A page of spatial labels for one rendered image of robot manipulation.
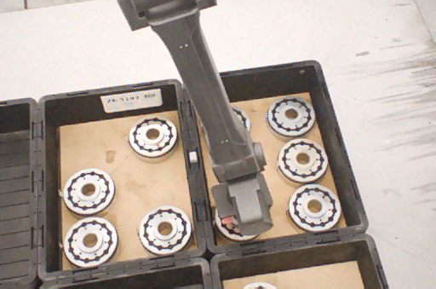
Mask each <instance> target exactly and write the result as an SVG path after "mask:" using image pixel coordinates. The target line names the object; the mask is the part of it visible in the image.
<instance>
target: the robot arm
mask: <svg viewBox="0 0 436 289"><path fill-rule="evenodd" d="M117 1H118V6H119V8H120V9H121V10H122V13H123V15H124V17H125V19H126V21H127V23H128V24H129V28H130V30H131V31H132V32H133V31H136V30H140V29H143V28H146V27H148V26H150V27H151V29H152V30H153V32H155V33H156V34H157V35H158V36H159V37H160V39H161V41H163V44H164V45H165V46H166V48H167V50H168V51H169V53H170V56H171V58H172V60H173V62H174V64H175V67H176V68H177V71H178V73H179V74H180V76H181V81H182V82H183V84H184V87H185V88H186V92H187V94H188V95H189V97H190V101H191V102H192V104H193V107H194V109H195V111H196V112H197V115H198V117H199V120H200V123H201V124H202V126H203V127H204V131H205V137H206V143H207V148H208V151H209V162H210V165H211V168H212V169H211V170H213V173H214V175H215V177H216V180H217V181H218V182H219V183H220V184H218V185H215V186H212V187H211V193H212V195H213V199H214V201H215V204H216V209H217V213H218V215H219V217H220V220H221V221H222V223H223V224H226V223H232V222H233V220H232V217H233V218H234V219H235V220H237V223H238V227H239V233H240V234H241V235H244V236H251V235H257V234H263V233H265V232H266V231H267V230H270V229H271V228H272V227H273V220H272V217H271V214H270V208H271V206H273V197H272V196H271V194H270V192H269V188H268V186H267V183H266V179H265V177H264V175H263V174H262V173H261V172H262V171H265V167H264V166H266V165H267V162H266V157H265V154H264V152H263V149H262V145H261V143H260V142H257V143H256V142H254V143H252V140H251V137H250V134H249V131H248V128H245V127H244V124H243V121H242V120H239V118H238V117H237V116H236V114H235V112H234V111H233V110H232V107H231V104H230V103H229V99H228V97H227V93H226V91H225V88H224V87H223V83H222V81H221V78H220V74H219V72H218V71H217V68H216V64H215V62H214V60H213V55H212V54H211V52H210V50H209V45H208V44H207V41H206V37H205V36H204V31H203V28H202V27H201V25H200V10H205V9H208V8H210V7H215V6H217V0H117Z"/></svg>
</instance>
